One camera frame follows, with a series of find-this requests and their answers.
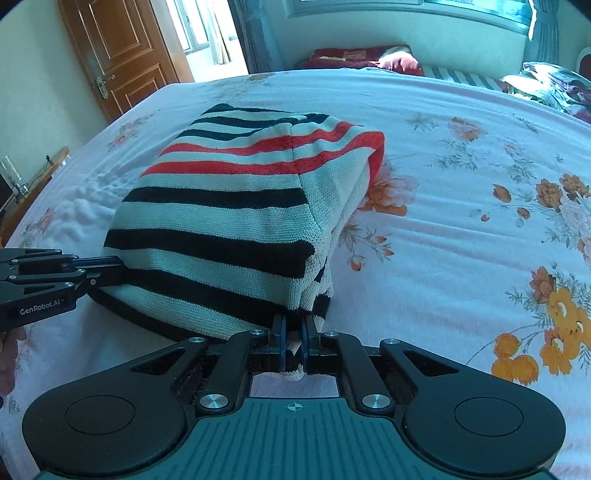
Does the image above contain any striped knit sweater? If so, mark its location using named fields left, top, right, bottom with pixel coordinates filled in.
left=87, top=102, right=387, bottom=383

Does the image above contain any operator hand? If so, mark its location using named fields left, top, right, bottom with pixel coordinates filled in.
left=0, top=327, right=27, bottom=397

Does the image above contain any wooden side table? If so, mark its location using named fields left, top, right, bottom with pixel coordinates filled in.
left=1, top=147, right=70, bottom=246

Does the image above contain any floral bed sheet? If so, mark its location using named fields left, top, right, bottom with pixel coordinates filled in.
left=10, top=70, right=590, bottom=479

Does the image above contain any brown wooden door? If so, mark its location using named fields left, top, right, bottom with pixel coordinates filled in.
left=58, top=0, right=193, bottom=122

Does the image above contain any blue left curtain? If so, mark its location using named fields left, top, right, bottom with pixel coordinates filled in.
left=228, top=0, right=283, bottom=74

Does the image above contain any blue curtain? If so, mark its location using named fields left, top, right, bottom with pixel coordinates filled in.
left=228, top=0, right=283, bottom=74
left=523, top=0, right=559, bottom=64

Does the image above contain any striped pillow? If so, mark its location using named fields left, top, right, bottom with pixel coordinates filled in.
left=423, top=65, right=508, bottom=92

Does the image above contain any blue right curtain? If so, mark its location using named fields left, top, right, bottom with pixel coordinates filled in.
left=523, top=0, right=559, bottom=64

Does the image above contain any red white headboard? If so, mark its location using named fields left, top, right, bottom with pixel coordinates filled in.
left=576, top=46, right=591, bottom=80

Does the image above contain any large window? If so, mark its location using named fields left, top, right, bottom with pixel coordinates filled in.
left=283, top=0, right=534, bottom=33

